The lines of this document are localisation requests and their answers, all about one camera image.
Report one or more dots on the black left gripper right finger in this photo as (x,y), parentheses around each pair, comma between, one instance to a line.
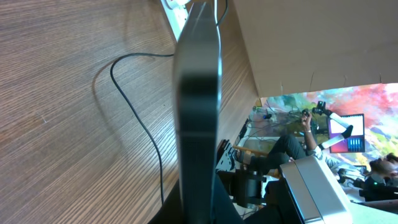
(223,211)

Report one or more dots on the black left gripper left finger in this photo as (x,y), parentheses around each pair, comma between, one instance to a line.
(172,210)

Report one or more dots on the teal screen smartphone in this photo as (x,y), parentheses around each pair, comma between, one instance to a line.
(197,95)

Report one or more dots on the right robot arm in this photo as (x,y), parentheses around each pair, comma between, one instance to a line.
(253,188)

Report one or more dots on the seated person in background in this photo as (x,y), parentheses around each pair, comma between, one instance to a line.
(287,149)

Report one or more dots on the background laptop screen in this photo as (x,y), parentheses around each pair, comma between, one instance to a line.
(353,138)

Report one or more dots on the white power strip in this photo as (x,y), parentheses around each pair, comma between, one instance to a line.
(177,14)

